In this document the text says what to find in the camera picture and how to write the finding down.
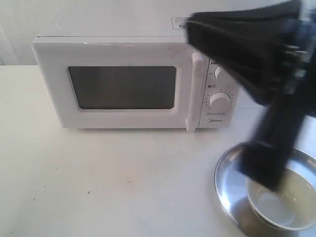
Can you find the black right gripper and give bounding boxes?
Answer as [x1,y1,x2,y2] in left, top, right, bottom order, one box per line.
[186,0,308,106]

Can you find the white ceramic bowl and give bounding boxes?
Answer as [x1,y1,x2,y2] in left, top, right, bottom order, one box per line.
[245,160,316,231]

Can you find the white microwave door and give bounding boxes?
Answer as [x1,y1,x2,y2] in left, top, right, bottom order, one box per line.
[38,51,209,131]

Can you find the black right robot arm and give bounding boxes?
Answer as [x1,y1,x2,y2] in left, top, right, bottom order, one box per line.
[186,0,316,191]

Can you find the upper white microwave knob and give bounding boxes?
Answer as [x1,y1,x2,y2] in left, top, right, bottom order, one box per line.
[214,66,223,80]

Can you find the white microwave knob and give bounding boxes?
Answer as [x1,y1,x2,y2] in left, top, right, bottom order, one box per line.
[209,92,232,113]
[214,66,223,80]

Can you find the lower white microwave knob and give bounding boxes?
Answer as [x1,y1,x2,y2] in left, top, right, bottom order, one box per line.
[209,92,232,113]

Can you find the white Midea microwave oven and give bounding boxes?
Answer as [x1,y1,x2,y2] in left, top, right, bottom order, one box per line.
[32,21,239,132]

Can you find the stainless steel round tray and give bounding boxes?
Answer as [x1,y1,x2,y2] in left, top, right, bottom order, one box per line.
[214,143,316,237]

